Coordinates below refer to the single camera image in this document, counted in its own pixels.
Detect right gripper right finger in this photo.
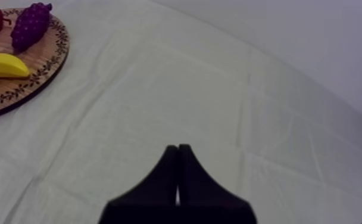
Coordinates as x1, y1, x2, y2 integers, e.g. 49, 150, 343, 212
177, 143, 258, 224

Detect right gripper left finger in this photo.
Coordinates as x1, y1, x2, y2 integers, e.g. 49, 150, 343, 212
98, 144, 180, 224

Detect round wooden board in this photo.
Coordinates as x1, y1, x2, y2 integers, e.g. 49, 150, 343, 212
0, 8, 70, 121

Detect yellow toy banana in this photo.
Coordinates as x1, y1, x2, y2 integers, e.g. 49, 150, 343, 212
0, 52, 31, 82

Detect purple toy grapes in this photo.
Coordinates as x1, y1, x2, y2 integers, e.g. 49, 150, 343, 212
10, 2, 53, 53

